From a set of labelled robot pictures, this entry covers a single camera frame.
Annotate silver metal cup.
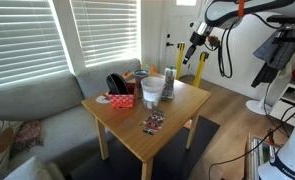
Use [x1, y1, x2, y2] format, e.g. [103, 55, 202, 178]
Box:
[134, 70, 149, 99]

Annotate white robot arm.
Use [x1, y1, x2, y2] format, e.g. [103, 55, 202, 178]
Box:
[183, 0, 295, 64]

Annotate round paper coaster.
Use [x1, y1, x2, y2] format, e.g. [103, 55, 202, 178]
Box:
[96, 95, 110, 104]

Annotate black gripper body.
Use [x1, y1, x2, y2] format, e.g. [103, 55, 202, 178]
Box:
[183, 32, 206, 65]

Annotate left yellow post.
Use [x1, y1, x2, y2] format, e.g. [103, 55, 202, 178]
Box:
[176, 42, 185, 80]

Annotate floral cloth on sofa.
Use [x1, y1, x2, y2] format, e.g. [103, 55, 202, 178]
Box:
[11, 121, 43, 156]

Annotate right yellow post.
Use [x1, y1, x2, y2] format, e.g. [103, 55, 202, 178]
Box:
[193, 52, 209, 88]

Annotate red patterned storage box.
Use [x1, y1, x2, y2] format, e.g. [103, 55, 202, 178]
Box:
[108, 83, 135, 108]

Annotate wooden side table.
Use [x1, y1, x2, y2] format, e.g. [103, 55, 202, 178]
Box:
[82, 80, 211, 180]

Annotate grey sofa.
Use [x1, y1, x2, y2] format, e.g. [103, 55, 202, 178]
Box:
[0, 58, 140, 180]

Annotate window blinds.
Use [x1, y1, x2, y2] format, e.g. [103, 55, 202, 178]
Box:
[71, 0, 140, 67]
[0, 0, 68, 86]

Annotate orange toy behind table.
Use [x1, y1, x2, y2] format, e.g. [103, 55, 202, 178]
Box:
[122, 63, 157, 80]

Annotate dark grey hanging cloth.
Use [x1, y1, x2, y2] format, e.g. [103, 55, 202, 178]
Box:
[251, 29, 295, 88]

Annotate left window blinds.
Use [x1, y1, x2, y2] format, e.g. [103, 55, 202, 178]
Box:
[0, 0, 68, 86]

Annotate white plastic water pitcher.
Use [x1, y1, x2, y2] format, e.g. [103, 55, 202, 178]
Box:
[141, 77, 165, 109]

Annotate white shelf unit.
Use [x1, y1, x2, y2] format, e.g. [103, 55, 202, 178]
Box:
[270, 78, 295, 126]

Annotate white door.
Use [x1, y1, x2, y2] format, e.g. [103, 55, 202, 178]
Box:
[160, 0, 205, 72]

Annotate white floor lamp stand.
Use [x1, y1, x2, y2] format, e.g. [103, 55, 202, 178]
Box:
[246, 62, 292, 115]

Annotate flat squishy drink pouch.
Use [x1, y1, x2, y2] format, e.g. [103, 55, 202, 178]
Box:
[143, 110, 164, 135]

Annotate yellow post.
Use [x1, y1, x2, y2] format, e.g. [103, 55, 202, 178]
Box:
[193, 52, 209, 88]
[176, 42, 185, 80]

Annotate white cushion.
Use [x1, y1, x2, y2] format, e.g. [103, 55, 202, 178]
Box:
[4, 156, 65, 180]

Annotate black round pan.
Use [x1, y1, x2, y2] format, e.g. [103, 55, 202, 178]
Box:
[106, 73, 128, 95]

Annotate right window blinds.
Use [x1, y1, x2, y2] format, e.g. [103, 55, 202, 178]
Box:
[71, 0, 140, 67]

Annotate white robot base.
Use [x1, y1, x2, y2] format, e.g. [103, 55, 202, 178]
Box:
[258, 127, 295, 180]

